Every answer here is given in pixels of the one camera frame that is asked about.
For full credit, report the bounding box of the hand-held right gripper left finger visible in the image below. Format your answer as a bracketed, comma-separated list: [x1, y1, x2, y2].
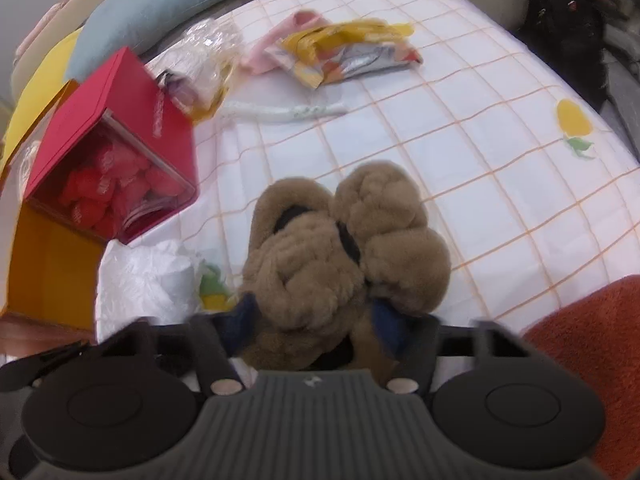
[100, 294, 262, 397]

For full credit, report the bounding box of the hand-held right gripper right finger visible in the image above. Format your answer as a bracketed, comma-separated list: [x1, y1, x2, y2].
[371, 304, 532, 395]

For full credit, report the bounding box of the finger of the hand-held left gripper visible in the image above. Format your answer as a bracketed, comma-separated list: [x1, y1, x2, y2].
[0, 340, 94, 392]

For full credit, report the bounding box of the brown knotted plush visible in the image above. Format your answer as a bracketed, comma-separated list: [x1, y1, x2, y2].
[235, 160, 453, 386]

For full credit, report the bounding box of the orange cardboard box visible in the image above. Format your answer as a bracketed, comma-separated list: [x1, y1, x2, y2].
[0, 79, 108, 333]

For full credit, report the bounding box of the toast-shaped plush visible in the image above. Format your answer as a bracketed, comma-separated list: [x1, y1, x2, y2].
[520, 275, 640, 480]

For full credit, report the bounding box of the pink soft tube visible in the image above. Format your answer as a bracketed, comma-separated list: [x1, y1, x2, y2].
[239, 10, 326, 73]

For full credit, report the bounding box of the red lidded clear box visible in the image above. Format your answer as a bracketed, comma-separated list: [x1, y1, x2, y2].
[24, 46, 199, 247]

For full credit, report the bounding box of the yellow pillow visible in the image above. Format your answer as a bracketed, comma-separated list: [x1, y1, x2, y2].
[0, 27, 83, 161]

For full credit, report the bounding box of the clear plastic wrap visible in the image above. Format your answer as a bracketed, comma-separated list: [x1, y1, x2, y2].
[155, 17, 246, 121]

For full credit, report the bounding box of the yellow snack packet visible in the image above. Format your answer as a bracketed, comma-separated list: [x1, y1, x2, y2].
[265, 19, 423, 90]

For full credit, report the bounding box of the light blue pillow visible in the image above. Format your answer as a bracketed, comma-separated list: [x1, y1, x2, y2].
[66, 0, 241, 83]

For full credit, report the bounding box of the pink plush toy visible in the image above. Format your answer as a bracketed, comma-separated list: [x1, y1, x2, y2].
[14, 0, 78, 58]

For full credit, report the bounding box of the black backpack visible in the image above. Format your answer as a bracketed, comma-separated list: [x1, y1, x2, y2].
[517, 0, 608, 108]

